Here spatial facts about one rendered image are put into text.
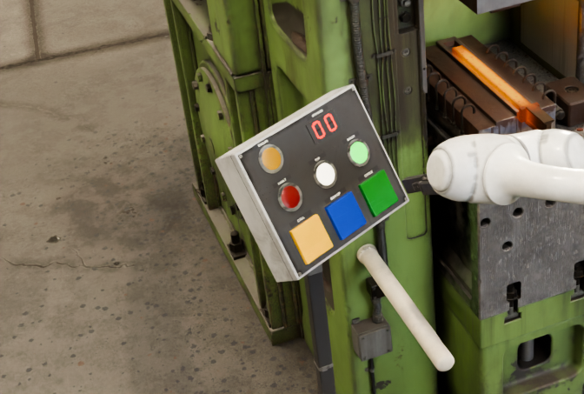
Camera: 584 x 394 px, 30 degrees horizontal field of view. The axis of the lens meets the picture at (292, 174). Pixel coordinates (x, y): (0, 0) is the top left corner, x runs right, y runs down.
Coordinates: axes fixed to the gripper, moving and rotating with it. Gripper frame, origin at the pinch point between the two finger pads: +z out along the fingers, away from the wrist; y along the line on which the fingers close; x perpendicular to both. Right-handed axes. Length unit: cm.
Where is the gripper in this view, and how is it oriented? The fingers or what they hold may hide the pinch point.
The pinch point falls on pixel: (418, 183)
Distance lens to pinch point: 217.8
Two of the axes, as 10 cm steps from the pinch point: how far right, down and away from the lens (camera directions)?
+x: -4.4, -8.8, -1.6
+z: -5.6, 1.2, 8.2
